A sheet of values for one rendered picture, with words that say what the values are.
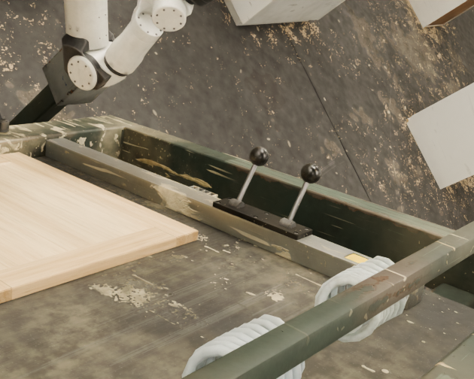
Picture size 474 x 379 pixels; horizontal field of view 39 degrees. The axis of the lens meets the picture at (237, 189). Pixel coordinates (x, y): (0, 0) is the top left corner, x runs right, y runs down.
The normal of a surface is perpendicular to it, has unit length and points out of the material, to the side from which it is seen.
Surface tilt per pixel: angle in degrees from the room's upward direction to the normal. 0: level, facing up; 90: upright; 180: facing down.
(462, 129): 90
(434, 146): 90
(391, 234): 90
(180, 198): 90
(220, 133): 0
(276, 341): 51
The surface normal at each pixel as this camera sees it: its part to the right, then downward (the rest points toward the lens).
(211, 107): 0.67, -0.38
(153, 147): -0.63, 0.16
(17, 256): 0.12, -0.95
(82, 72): -0.47, 0.46
